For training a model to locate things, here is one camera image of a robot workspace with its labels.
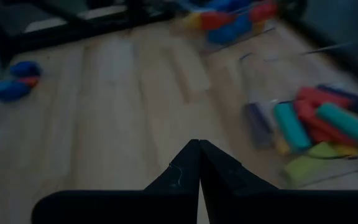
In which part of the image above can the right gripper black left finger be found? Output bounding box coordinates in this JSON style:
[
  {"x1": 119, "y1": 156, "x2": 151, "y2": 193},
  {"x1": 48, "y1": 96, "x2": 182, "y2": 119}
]
[{"x1": 31, "y1": 139, "x2": 201, "y2": 224}]

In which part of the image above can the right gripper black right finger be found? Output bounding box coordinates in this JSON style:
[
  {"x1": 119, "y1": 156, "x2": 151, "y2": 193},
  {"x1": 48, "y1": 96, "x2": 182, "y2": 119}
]
[{"x1": 199, "y1": 139, "x2": 358, "y2": 224}]

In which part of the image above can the lime green slim toy block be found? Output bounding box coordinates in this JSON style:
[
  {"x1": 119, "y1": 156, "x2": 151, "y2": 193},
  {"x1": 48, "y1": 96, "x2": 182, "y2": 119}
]
[{"x1": 283, "y1": 141, "x2": 333, "y2": 188}]

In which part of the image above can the clear plastic bin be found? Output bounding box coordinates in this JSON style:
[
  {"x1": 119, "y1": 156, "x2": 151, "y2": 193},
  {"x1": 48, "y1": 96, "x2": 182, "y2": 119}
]
[
  {"x1": 178, "y1": 0, "x2": 282, "y2": 55},
  {"x1": 237, "y1": 80, "x2": 358, "y2": 191}
]

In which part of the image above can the black aluminium rig frame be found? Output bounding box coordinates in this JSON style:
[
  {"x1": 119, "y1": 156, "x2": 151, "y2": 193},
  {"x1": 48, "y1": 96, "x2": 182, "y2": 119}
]
[{"x1": 0, "y1": 0, "x2": 175, "y2": 54}]

